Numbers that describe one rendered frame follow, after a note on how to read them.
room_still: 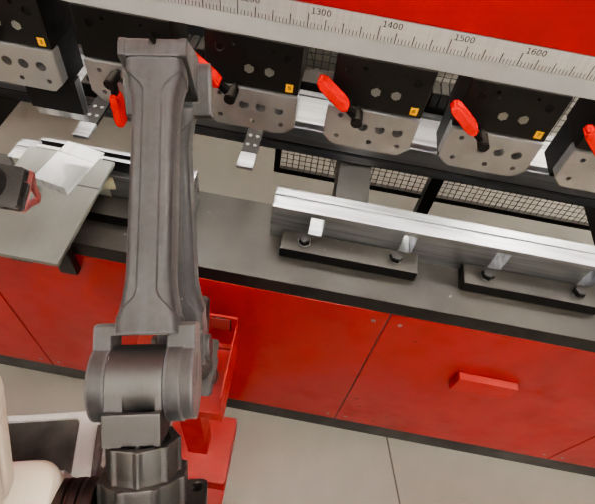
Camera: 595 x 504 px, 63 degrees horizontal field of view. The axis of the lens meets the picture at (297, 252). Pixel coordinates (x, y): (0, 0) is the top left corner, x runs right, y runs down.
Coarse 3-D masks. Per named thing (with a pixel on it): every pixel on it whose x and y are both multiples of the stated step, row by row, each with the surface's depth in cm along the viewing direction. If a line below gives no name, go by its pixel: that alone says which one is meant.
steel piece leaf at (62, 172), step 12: (60, 156) 98; (72, 156) 99; (48, 168) 96; (60, 168) 96; (72, 168) 97; (84, 168) 97; (36, 180) 92; (48, 180) 94; (60, 180) 95; (72, 180) 95; (60, 192) 93
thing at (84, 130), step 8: (88, 80) 110; (88, 88) 111; (96, 96) 112; (96, 104) 108; (104, 104) 109; (88, 112) 107; (96, 112) 107; (104, 112) 108; (96, 120) 105; (80, 128) 103; (88, 128) 104; (80, 136) 102; (88, 136) 102
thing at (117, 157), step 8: (48, 144) 102; (56, 144) 101; (64, 144) 101; (80, 144) 101; (104, 152) 101; (112, 152) 101; (120, 152) 101; (112, 160) 100; (120, 160) 100; (128, 160) 101; (120, 168) 101; (128, 168) 101
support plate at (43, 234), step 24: (96, 168) 98; (48, 192) 93; (72, 192) 93; (96, 192) 94; (0, 216) 88; (24, 216) 89; (48, 216) 90; (72, 216) 90; (0, 240) 85; (24, 240) 86; (48, 240) 86; (72, 240) 88; (48, 264) 84
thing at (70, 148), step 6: (66, 144) 101; (72, 144) 101; (78, 144) 101; (60, 150) 99; (66, 150) 100; (72, 150) 100; (78, 150) 100; (84, 150) 100; (90, 150) 100; (96, 150) 100; (78, 156) 99; (84, 156) 99; (90, 156) 99; (96, 156) 99; (96, 162) 99
